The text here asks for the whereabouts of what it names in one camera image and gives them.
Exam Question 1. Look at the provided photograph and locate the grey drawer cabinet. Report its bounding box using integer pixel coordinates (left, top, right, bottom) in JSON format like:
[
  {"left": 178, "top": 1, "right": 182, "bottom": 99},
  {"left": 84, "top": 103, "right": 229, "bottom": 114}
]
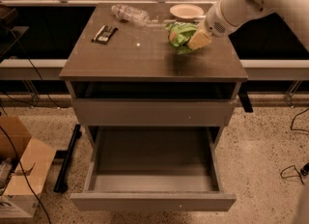
[{"left": 59, "top": 2, "right": 249, "bottom": 212}]

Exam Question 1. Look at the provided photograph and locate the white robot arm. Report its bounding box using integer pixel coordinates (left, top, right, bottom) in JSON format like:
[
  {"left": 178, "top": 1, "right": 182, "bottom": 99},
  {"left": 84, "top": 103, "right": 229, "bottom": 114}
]
[{"left": 187, "top": 0, "right": 309, "bottom": 50}]

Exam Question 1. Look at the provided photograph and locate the black cable left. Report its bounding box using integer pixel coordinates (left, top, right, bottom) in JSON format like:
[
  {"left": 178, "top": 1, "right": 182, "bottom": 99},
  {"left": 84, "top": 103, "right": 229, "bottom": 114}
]
[{"left": 0, "top": 28, "right": 62, "bottom": 224}]

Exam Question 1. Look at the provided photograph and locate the black snack bar wrapper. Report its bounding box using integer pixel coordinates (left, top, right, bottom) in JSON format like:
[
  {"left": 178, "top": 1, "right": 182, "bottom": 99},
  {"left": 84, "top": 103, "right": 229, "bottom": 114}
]
[{"left": 91, "top": 25, "right": 118, "bottom": 44}]

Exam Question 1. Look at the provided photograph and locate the black metal bar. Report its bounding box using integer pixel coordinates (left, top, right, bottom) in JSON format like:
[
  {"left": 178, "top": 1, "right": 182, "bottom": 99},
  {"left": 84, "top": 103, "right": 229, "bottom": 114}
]
[{"left": 53, "top": 125, "right": 81, "bottom": 193}]

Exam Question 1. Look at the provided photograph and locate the clear plastic water bottle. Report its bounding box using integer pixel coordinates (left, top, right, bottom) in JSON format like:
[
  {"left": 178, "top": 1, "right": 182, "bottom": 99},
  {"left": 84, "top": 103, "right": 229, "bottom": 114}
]
[{"left": 111, "top": 4, "right": 150, "bottom": 26}]

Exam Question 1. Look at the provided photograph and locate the open grey middle drawer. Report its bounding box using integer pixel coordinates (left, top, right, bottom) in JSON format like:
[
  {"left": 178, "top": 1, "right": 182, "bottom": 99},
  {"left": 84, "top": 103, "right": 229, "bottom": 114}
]
[{"left": 70, "top": 127, "right": 236, "bottom": 211}]

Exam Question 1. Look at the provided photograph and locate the white bowl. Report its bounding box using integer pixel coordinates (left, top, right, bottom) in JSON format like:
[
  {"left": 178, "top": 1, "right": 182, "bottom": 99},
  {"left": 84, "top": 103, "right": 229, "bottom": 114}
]
[{"left": 170, "top": 4, "right": 204, "bottom": 20}]

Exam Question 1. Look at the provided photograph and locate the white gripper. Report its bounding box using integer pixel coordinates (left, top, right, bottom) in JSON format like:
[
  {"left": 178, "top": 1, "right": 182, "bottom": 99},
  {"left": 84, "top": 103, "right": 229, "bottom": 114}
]
[{"left": 187, "top": 0, "right": 232, "bottom": 50}]

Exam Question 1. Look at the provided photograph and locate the green rice chip bag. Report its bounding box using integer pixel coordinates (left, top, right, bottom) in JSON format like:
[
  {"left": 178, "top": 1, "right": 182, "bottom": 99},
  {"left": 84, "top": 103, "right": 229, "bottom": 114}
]
[{"left": 165, "top": 22, "right": 197, "bottom": 54}]

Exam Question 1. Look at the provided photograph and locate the cardboard box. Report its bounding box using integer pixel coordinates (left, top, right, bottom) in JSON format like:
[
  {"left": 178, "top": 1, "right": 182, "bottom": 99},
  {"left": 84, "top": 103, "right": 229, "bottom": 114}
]
[{"left": 0, "top": 116, "right": 56, "bottom": 219}]

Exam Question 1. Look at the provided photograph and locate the closed grey upper drawer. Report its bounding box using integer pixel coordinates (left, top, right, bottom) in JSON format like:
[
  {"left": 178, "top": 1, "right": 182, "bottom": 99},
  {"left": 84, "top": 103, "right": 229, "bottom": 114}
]
[{"left": 72, "top": 98, "right": 235, "bottom": 126}]

